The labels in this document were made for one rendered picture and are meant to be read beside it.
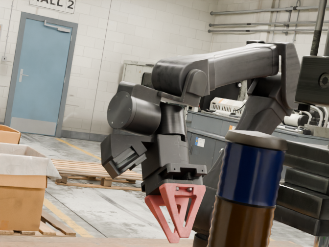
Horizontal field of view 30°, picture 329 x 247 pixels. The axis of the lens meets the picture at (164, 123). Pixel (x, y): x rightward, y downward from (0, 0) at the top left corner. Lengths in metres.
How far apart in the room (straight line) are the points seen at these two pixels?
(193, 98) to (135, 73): 10.76
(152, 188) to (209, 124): 8.24
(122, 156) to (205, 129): 8.35
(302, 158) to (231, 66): 0.39
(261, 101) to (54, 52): 10.77
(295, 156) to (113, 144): 0.31
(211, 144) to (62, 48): 4.07
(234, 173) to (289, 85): 0.74
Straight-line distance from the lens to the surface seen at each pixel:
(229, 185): 0.37
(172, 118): 0.93
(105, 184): 7.09
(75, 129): 12.09
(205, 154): 9.15
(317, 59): 0.65
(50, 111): 11.86
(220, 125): 8.91
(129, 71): 11.94
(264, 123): 1.10
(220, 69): 0.99
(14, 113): 11.68
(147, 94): 0.90
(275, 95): 1.10
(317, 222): 0.59
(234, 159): 0.37
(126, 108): 0.88
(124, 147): 0.89
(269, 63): 1.08
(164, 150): 0.90
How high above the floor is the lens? 1.21
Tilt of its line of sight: 3 degrees down
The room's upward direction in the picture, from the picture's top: 10 degrees clockwise
